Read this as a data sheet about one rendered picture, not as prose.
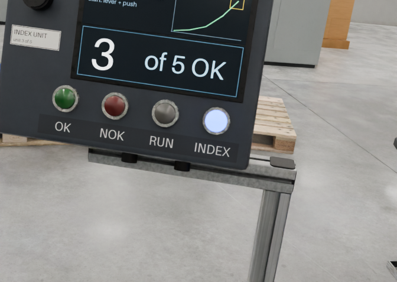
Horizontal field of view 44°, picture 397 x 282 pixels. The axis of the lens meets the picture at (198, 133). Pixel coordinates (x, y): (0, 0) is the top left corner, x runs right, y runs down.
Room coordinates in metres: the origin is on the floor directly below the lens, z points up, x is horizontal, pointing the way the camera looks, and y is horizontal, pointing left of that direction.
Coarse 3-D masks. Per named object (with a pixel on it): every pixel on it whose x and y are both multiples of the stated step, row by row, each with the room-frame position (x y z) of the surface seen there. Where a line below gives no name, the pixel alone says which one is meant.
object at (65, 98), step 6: (60, 90) 0.46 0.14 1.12; (66, 90) 0.46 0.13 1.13; (72, 90) 0.46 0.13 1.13; (54, 96) 0.46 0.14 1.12; (60, 96) 0.46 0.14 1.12; (66, 96) 0.46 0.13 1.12; (72, 96) 0.46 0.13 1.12; (78, 96) 0.46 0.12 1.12; (54, 102) 0.46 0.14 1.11; (60, 102) 0.46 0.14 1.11; (66, 102) 0.46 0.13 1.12; (72, 102) 0.46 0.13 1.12; (78, 102) 0.46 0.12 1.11; (60, 108) 0.46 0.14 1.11; (66, 108) 0.46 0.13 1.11; (72, 108) 0.46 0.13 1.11
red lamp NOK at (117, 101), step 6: (108, 96) 0.46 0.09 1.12; (114, 96) 0.46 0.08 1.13; (120, 96) 0.46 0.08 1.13; (102, 102) 0.46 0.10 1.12; (108, 102) 0.45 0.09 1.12; (114, 102) 0.45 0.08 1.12; (120, 102) 0.46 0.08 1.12; (126, 102) 0.46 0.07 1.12; (102, 108) 0.46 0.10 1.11; (108, 108) 0.45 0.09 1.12; (114, 108) 0.45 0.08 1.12; (120, 108) 0.45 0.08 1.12; (126, 108) 0.46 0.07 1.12; (108, 114) 0.46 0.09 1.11; (114, 114) 0.45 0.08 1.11; (120, 114) 0.46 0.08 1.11
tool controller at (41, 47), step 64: (64, 0) 0.49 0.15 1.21; (128, 0) 0.49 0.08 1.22; (192, 0) 0.48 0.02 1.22; (256, 0) 0.48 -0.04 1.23; (64, 64) 0.47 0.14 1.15; (128, 64) 0.47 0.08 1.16; (192, 64) 0.47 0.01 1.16; (256, 64) 0.47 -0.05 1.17; (0, 128) 0.46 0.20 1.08; (64, 128) 0.46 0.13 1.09; (128, 128) 0.46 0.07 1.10; (192, 128) 0.45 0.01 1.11
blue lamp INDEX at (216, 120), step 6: (210, 108) 0.46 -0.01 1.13; (216, 108) 0.45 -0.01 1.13; (222, 108) 0.46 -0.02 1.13; (204, 114) 0.45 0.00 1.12; (210, 114) 0.45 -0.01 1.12; (216, 114) 0.45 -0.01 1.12; (222, 114) 0.45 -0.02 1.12; (228, 114) 0.45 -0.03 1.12; (204, 120) 0.45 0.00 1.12; (210, 120) 0.45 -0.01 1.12; (216, 120) 0.45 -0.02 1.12; (222, 120) 0.45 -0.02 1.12; (228, 120) 0.45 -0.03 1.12; (204, 126) 0.45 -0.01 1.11; (210, 126) 0.45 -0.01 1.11; (216, 126) 0.44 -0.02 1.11; (222, 126) 0.45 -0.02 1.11; (228, 126) 0.45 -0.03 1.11; (210, 132) 0.45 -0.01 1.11; (216, 132) 0.45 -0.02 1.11; (222, 132) 0.45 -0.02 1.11
